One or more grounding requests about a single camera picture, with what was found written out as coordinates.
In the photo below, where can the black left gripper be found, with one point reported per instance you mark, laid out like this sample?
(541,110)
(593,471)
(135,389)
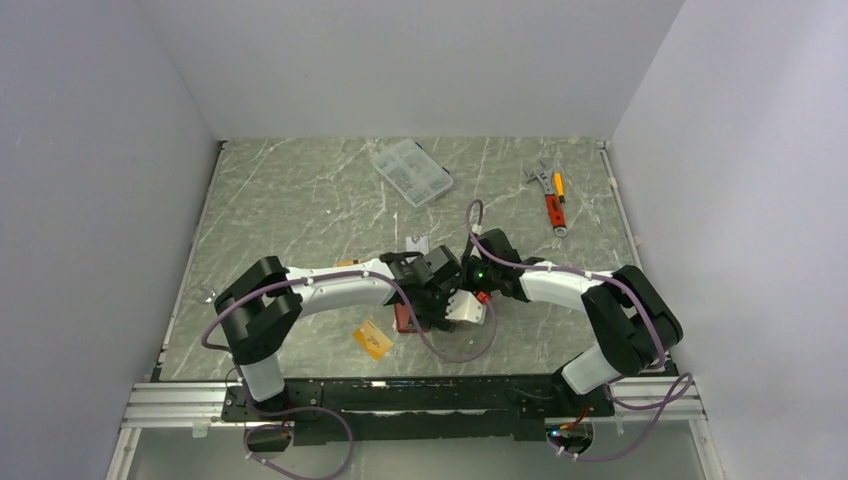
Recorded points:
(436,319)

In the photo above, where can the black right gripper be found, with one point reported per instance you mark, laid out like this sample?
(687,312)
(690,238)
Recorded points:
(470,263)

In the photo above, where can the red leather card holder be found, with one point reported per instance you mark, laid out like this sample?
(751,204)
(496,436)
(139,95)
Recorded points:
(403,318)

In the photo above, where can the single gold credit card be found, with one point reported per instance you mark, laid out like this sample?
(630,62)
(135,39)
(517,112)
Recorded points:
(372,340)

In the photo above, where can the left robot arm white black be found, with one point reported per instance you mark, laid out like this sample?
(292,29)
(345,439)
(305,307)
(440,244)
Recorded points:
(258,311)

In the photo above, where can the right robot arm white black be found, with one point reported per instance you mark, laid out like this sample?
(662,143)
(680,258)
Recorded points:
(633,326)

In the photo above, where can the silver VIP credit card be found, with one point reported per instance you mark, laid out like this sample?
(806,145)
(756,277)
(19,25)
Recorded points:
(418,243)

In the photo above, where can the clear plastic screw box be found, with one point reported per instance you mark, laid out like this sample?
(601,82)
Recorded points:
(408,168)

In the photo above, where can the red adjustable wrench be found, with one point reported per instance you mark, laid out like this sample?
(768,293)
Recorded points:
(545,176)

